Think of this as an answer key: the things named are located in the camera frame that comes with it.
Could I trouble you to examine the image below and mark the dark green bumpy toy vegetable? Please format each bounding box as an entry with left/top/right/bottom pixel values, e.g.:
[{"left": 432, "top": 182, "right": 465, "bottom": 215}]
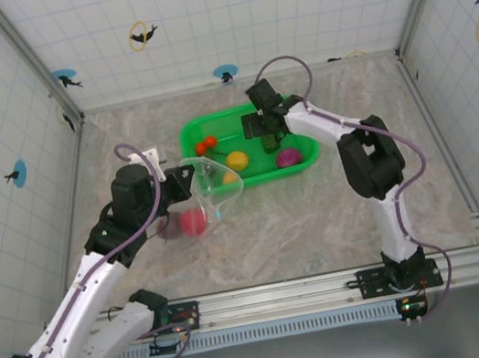
[{"left": 258, "top": 128, "right": 283, "bottom": 156}]

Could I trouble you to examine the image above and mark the purple toy cabbage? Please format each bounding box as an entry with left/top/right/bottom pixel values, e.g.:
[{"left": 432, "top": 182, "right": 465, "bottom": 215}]
[{"left": 273, "top": 145, "right": 303, "bottom": 170}]

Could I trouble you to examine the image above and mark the pink-red round toy fruit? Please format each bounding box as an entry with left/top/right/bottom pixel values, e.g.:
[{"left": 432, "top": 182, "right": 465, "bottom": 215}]
[{"left": 177, "top": 206, "right": 211, "bottom": 240}]

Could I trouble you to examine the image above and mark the yellow toy lemon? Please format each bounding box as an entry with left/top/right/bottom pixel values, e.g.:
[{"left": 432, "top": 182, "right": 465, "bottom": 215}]
[{"left": 224, "top": 149, "right": 251, "bottom": 174}]

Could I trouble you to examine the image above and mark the clear zip-top bag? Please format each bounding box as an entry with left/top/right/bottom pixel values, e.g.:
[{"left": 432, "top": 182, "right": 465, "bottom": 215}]
[{"left": 144, "top": 149, "right": 252, "bottom": 249}]

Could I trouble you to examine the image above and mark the orange-yellow toy fruit piece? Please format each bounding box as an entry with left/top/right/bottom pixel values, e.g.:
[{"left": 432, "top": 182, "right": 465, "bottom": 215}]
[{"left": 219, "top": 168, "right": 240, "bottom": 186}]

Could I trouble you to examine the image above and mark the orange cherry tomato bunch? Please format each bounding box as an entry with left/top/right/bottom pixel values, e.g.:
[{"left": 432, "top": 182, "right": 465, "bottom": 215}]
[{"left": 194, "top": 133, "right": 222, "bottom": 158}]

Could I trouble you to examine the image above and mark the green plastic mesh basket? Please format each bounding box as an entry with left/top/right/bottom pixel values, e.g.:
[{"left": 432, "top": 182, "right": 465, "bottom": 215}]
[{"left": 176, "top": 91, "right": 325, "bottom": 200}]

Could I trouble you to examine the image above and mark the blue circle shark sticker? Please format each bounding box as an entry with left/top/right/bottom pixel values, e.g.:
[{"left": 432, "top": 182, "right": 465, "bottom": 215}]
[{"left": 1, "top": 158, "right": 31, "bottom": 190}]

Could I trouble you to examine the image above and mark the left controller board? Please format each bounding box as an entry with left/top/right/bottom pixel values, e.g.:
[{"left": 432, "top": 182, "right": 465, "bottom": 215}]
[{"left": 145, "top": 335, "right": 190, "bottom": 358}]

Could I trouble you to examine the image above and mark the controller board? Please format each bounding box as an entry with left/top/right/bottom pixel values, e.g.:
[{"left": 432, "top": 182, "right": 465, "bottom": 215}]
[
  {"left": 395, "top": 293, "right": 430, "bottom": 318},
  {"left": 145, "top": 335, "right": 190, "bottom": 358}
]

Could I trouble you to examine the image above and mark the right controller board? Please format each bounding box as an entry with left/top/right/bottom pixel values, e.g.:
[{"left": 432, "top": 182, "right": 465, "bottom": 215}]
[{"left": 395, "top": 293, "right": 430, "bottom": 318}]

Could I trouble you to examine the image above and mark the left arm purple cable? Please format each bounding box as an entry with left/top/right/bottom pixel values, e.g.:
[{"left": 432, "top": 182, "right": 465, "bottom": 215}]
[{"left": 0, "top": 136, "right": 197, "bottom": 358}]

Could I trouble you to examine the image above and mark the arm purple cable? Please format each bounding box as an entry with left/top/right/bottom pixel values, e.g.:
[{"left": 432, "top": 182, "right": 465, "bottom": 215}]
[
  {"left": 249, "top": 33, "right": 462, "bottom": 342},
  {"left": 0, "top": 136, "right": 197, "bottom": 358}
]

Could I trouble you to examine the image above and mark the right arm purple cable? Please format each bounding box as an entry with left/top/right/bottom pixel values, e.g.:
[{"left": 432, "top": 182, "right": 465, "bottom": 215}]
[{"left": 249, "top": 33, "right": 462, "bottom": 342}]

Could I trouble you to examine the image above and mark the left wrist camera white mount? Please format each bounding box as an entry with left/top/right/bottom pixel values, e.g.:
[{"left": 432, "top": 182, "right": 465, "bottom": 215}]
[{"left": 125, "top": 143, "right": 168, "bottom": 172}]

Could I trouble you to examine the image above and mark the aluminium frame floor bar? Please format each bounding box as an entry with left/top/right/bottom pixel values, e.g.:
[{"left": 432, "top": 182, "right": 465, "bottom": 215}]
[
  {"left": 77, "top": 47, "right": 403, "bottom": 118},
  {"left": 393, "top": 42, "right": 479, "bottom": 254},
  {"left": 46, "top": 118, "right": 104, "bottom": 238}
]

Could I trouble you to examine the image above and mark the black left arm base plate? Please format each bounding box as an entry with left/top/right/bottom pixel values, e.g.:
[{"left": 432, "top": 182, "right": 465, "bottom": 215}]
[{"left": 150, "top": 298, "right": 204, "bottom": 338}]

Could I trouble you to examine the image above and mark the aluminium mounting rail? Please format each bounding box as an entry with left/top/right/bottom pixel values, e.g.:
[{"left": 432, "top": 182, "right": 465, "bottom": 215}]
[{"left": 91, "top": 246, "right": 479, "bottom": 352}]

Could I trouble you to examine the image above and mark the white slotted cable duct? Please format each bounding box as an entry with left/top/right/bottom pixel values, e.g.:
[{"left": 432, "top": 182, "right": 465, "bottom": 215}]
[{"left": 111, "top": 292, "right": 431, "bottom": 358}]

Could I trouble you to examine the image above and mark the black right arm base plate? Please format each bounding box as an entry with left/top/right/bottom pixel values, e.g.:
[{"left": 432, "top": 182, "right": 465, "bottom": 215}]
[{"left": 355, "top": 255, "right": 445, "bottom": 302}]

